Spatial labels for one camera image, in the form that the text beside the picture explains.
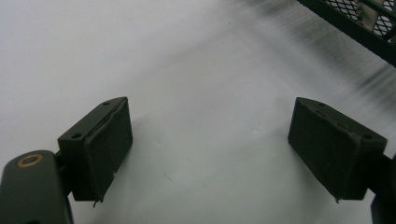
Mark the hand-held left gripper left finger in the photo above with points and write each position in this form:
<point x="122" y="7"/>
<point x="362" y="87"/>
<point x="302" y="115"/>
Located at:
<point x="99" y="149"/>

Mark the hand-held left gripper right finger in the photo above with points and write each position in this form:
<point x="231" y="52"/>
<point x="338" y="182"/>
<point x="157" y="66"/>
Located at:
<point x="327" y="146"/>

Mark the black metal mesh basket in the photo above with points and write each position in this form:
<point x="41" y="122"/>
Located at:
<point x="361" y="21"/>

